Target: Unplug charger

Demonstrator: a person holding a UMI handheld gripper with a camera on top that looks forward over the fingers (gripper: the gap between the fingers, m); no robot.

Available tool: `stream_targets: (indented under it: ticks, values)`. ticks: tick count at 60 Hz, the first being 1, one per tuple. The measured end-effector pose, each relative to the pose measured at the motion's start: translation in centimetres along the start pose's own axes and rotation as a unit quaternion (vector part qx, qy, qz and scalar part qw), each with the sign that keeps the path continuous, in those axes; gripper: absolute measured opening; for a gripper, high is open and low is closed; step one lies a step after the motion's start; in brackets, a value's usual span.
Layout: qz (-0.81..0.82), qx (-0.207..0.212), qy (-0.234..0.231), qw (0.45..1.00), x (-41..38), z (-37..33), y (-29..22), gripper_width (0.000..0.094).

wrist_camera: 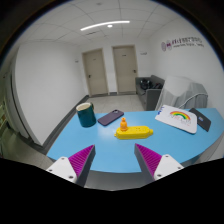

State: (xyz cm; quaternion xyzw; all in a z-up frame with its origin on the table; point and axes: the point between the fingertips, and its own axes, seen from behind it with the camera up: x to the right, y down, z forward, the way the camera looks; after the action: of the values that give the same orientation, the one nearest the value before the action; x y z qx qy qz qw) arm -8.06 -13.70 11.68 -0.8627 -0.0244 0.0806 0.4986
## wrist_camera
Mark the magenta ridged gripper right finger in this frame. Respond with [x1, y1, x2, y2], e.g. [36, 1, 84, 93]
[134, 144, 183, 181]

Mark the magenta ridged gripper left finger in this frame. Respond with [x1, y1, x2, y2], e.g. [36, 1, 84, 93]
[47, 145, 96, 187]

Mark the orange charger plug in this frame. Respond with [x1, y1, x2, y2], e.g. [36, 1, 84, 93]
[120, 117, 128, 131]

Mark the white rainbow mouse pad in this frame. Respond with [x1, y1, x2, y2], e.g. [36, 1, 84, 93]
[155, 105, 197, 134]

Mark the purple smartphone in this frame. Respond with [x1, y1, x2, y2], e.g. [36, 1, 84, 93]
[98, 110, 124, 126]

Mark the dark green mug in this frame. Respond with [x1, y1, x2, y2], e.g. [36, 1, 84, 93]
[76, 102, 96, 127]

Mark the black notebook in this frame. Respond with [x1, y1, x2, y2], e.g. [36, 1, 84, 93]
[190, 108, 211, 131]

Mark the grey sofa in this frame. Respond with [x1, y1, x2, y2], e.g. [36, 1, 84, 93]
[135, 75, 165, 111]

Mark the grey covered chair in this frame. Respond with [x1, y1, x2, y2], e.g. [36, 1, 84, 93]
[156, 76, 208, 110]

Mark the black bag on sofa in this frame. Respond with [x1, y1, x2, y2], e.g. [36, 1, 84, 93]
[140, 79, 163, 90]

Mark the left beige door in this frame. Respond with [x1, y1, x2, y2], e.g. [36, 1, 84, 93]
[83, 49, 108, 95]

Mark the beige door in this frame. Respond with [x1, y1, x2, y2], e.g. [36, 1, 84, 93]
[83, 49, 108, 95]
[113, 46, 137, 93]

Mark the right beige door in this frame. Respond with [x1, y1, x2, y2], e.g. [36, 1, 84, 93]
[113, 46, 137, 93]

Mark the long ceiling light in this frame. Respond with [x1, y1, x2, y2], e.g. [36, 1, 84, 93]
[80, 20, 130, 32]

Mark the wall logo sign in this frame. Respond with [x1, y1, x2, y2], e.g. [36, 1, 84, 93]
[161, 37, 204, 52]

